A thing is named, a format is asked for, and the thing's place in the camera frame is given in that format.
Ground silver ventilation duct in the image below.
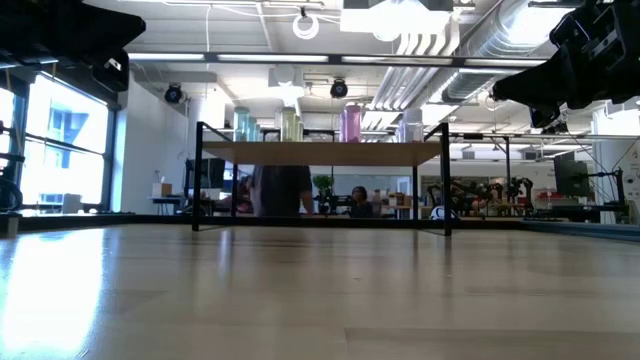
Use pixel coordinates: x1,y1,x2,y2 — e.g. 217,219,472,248
442,0,566,104

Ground person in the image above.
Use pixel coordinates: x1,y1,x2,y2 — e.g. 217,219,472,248
249,164,315,217
348,185,374,219

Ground black monitor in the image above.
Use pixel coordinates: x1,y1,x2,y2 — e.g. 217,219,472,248
552,152,591,199
184,158,227,191

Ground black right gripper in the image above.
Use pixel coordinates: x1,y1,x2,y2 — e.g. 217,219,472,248
492,0,640,129

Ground white round object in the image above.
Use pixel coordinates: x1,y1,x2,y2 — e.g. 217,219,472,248
429,204,459,222

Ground long ceiling light strip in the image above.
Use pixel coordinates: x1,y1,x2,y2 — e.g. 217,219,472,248
124,48,549,70

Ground wooden shelf black legs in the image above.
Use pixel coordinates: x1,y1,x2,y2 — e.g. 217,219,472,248
192,121,454,237

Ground clear bottle pink pills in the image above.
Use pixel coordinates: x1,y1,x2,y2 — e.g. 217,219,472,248
402,107,425,144

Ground large window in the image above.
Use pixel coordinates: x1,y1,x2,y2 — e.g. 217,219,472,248
0,69,119,217

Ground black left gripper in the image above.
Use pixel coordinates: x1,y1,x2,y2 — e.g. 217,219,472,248
0,0,147,94

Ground small potted plant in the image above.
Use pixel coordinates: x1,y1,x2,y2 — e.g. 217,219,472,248
313,174,335,214

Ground white cable coil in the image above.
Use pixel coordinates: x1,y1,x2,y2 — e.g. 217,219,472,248
292,12,321,41

